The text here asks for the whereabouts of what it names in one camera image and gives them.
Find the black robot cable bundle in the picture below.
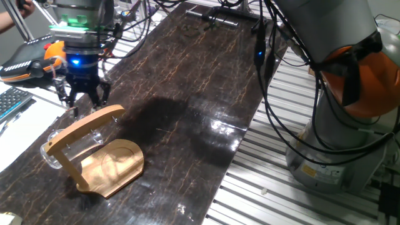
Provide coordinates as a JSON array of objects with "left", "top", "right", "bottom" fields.
[{"left": 215, "top": 0, "right": 400, "bottom": 166}]

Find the white desk board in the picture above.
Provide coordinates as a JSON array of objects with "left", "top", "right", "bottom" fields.
[{"left": 0, "top": 82, "right": 67, "bottom": 173}]

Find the silver vertical post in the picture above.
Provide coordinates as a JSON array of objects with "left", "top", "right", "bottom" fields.
[{"left": 1, "top": 0, "right": 35, "bottom": 41}]

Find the silver metal rod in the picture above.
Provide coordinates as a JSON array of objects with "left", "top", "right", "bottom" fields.
[{"left": 186, "top": 9, "right": 239, "bottom": 26}]

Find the black stand base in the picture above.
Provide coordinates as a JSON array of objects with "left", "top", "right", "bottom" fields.
[{"left": 202, "top": 5, "right": 268, "bottom": 23}]

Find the black computer keyboard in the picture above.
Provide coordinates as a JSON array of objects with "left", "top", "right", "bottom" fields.
[{"left": 0, "top": 86, "right": 34, "bottom": 124}]

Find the wooden cup rack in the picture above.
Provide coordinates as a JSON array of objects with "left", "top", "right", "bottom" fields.
[{"left": 43, "top": 104, "right": 145, "bottom": 199}]

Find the clear glass cup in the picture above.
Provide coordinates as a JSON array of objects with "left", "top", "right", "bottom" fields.
[{"left": 39, "top": 128, "right": 104, "bottom": 170}]

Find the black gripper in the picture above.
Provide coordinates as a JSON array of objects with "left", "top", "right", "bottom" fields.
[{"left": 60, "top": 54, "right": 112, "bottom": 118}]

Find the person left hand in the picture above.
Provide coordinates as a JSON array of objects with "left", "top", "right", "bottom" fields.
[{"left": 16, "top": 0, "right": 37, "bottom": 19}]

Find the black usb hub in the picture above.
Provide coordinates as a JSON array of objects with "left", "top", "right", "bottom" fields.
[{"left": 254, "top": 18, "right": 267, "bottom": 67}]

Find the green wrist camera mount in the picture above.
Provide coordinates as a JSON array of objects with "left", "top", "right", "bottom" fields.
[{"left": 49, "top": 14, "right": 98, "bottom": 40}]

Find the person left forearm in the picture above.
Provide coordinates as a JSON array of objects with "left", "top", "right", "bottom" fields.
[{"left": 0, "top": 11, "right": 23, "bottom": 34}]

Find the white gold packet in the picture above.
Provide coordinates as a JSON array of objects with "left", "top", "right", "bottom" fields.
[{"left": 0, "top": 212, "right": 23, "bottom": 225}]

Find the orange black teach pendant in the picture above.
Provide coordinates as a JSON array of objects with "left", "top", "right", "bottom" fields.
[{"left": 0, "top": 34, "right": 68, "bottom": 84}]

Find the dark marble pattern mat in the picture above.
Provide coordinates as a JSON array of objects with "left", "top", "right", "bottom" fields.
[{"left": 0, "top": 1, "right": 288, "bottom": 225}]

